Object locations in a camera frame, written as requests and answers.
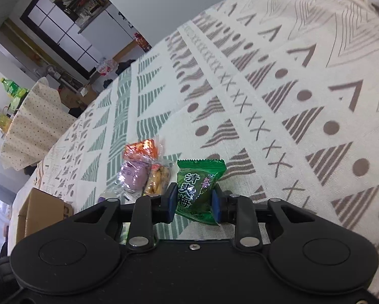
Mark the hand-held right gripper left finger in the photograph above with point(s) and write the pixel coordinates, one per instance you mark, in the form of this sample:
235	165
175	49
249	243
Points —
171	203

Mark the dark green candy packet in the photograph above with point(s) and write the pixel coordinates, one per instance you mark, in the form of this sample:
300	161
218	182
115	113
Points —
199	193

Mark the small cardboard carton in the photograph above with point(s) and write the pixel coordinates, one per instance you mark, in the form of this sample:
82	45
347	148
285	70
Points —
70	98

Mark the brown cardboard box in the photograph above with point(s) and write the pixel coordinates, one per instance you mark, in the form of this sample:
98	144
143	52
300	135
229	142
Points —
37	210

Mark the green soda bottle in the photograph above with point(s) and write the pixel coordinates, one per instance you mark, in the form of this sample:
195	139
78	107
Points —
12	88

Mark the black spray bottle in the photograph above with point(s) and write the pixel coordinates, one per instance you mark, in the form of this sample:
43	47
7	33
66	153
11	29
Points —
125	20

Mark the black framed glass door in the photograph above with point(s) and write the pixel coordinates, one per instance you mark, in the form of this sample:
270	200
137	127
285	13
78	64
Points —
60	32

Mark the round table with dotted cloth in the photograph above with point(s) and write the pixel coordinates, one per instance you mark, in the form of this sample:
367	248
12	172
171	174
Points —
34	128

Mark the white kitchen cabinet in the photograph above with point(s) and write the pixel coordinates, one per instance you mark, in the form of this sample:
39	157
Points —
113	27

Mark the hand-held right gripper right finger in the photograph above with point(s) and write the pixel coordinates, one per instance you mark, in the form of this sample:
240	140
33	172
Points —
216	205

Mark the purple snack packet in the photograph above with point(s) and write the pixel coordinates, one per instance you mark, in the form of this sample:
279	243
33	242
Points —
131	176

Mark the pink packaged pack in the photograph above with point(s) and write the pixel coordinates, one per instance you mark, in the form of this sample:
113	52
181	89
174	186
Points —
104	66

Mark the clear biscuit stick packet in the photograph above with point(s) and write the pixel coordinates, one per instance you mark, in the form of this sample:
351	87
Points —
157	178

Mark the patterned bed blanket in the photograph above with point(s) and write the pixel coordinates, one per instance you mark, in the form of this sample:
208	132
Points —
271	101

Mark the orange red snack packet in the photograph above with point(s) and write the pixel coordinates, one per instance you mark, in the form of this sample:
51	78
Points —
139	149

